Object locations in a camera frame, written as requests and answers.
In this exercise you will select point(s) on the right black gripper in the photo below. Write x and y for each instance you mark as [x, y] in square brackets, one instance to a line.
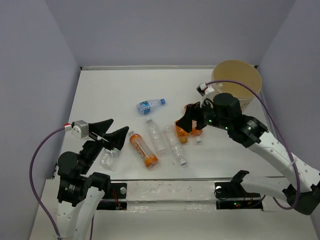
[193, 111]

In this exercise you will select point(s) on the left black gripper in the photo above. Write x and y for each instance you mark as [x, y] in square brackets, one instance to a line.
[116, 138]

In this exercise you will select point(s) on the orange bottle white cap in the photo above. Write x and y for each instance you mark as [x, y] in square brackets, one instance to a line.
[195, 133]

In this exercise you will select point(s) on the tall orange label bottle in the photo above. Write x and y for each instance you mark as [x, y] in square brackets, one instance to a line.
[137, 142]

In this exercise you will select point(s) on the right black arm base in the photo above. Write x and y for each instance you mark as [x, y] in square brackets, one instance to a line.
[230, 195]

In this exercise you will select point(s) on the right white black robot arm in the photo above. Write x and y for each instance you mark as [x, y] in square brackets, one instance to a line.
[299, 184]

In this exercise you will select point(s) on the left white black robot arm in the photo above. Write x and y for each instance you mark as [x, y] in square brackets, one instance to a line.
[78, 194]

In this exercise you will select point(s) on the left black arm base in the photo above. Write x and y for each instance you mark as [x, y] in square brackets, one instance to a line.
[115, 199]

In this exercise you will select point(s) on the beige round bin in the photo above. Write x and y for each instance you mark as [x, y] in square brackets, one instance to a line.
[239, 71]

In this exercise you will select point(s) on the short orange bottle orange cap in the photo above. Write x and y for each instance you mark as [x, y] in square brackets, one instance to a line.
[181, 134]

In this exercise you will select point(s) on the green label water bottle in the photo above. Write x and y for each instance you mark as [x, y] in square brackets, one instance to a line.
[109, 159]

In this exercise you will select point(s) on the clear bottle blue cap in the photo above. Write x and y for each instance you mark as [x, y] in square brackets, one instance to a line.
[174, 145]

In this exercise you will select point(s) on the clear bottle without cap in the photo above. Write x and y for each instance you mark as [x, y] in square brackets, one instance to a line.
[155, 136]

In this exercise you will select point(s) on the blue label small bottle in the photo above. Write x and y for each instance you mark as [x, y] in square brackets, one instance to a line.
[148, 106]

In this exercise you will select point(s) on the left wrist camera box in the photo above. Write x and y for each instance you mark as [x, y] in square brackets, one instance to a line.
[80, 129]

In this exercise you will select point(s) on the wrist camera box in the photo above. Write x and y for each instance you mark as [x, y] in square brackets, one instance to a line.
[80, 129]
[206, 91]

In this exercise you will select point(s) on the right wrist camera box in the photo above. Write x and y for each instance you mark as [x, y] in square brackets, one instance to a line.
[206, 91]

